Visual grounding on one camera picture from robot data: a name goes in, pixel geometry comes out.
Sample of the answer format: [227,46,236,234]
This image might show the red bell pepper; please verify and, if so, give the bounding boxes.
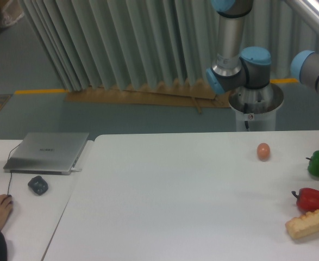
[291,188,319,212]

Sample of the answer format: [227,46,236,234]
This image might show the yellow bread block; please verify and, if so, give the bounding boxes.
[285,210,319,240]

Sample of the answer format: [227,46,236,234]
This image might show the grey pleated curtain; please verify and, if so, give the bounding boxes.
[20,1,319,94]

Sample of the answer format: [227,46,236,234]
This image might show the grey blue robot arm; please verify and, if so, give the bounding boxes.
[206,1,319,131]

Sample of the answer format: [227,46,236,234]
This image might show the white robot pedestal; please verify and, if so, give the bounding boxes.
[229,83,284,132]

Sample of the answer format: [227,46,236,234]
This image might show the brown cardboard sheet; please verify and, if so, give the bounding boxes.
[65,79,229,113]

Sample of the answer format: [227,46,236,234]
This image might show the black small device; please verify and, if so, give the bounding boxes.
[28,176,49,196]

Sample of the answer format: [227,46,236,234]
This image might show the black mouse cable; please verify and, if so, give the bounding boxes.
[0,138,26,196]

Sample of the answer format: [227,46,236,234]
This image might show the brown egg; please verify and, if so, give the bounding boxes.
[257,142,271,161]

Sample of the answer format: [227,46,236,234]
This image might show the silver laptop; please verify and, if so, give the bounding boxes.
[3,132,89,175]

